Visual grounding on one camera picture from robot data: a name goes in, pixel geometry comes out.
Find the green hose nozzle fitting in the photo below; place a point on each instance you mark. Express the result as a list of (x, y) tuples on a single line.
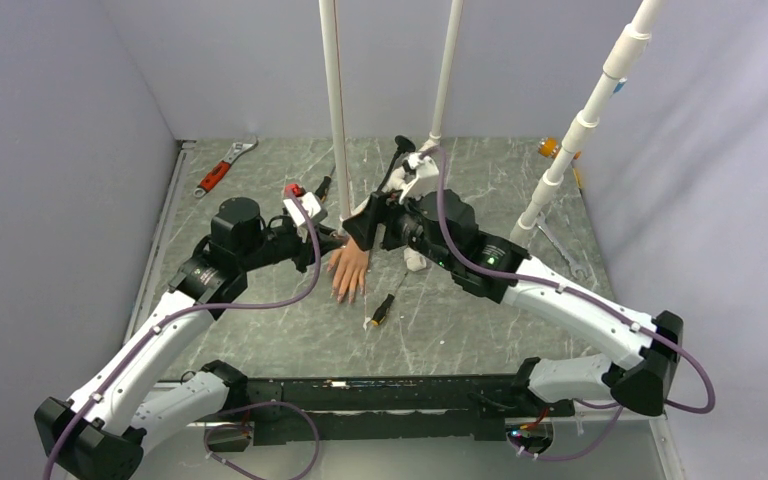
[(414, 261)]

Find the mannequin practice hand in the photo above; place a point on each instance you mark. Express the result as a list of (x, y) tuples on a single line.
[(348, 267)]

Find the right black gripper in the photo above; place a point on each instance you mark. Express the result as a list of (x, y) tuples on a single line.
[(384, 208)]

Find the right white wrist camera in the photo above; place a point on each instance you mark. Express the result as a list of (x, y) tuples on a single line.
[(419, 176)]

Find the orange yellow tool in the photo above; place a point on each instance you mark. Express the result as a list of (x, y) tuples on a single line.
[(550, 147)]

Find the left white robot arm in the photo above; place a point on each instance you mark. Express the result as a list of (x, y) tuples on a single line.
[(104, 429)]

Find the white PVC pipe frame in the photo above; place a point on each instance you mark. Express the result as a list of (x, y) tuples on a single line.
[(331, 50)]

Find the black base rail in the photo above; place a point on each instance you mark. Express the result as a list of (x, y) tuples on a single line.
[(481, 407)]

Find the silver combination wrench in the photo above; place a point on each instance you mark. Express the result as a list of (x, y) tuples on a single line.
[(577, 269)]

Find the white angled PVC pole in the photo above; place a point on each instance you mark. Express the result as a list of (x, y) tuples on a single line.
[(627, 49)]

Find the black yellow screwdriver far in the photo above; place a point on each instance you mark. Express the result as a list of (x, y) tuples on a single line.
[(324, 186)]

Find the red adjustable wrench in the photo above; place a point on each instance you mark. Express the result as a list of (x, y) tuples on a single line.
[(213, 177)]

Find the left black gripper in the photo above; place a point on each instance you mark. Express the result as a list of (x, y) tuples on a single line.
[(305, 254)]

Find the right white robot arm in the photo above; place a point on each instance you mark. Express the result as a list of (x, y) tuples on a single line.
[(634, 364)]

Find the black yellow screwdriver near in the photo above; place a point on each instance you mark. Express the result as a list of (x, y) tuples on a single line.
[(380, 313)]

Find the black suction mount stalk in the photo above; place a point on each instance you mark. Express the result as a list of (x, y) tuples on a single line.
[(394, 176)]

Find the black yellow screwdriver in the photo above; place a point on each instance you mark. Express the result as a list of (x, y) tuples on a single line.
[(324, 186), (380, 313)]

